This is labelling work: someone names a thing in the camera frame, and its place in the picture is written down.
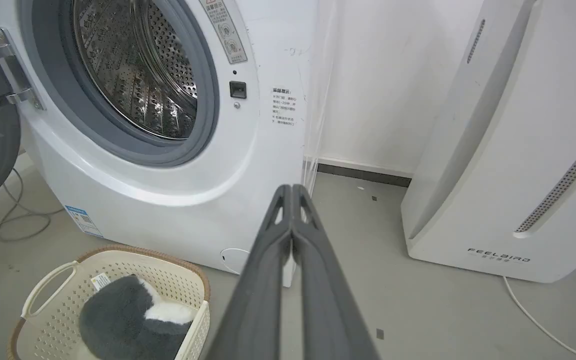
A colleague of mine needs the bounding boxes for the grey and white plush cloth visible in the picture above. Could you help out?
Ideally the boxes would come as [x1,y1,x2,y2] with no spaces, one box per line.
[78,274,198,360]

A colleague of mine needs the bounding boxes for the cream perforated laundry basket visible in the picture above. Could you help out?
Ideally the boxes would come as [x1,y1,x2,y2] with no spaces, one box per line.
[7,245,211,360]

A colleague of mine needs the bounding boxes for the white front-load washing machine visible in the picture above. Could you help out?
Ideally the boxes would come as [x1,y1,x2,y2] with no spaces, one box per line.
[0,0,329,288]

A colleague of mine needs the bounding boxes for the white power cable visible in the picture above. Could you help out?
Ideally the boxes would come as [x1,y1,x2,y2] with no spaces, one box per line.
[502,250,576,360]

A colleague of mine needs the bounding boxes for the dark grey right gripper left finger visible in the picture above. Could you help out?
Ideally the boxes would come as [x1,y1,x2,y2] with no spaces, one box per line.
[205,184,294,360]

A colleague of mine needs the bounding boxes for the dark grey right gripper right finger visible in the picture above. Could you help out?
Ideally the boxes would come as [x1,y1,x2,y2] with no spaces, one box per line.
[291,184,380,360]

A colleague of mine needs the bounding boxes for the white tower air purifier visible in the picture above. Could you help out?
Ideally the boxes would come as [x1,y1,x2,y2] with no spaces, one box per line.
[401,0,576,284]

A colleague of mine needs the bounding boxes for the grey floor cable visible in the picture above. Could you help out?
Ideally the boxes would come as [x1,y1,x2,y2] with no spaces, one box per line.
[0,167,64,338]

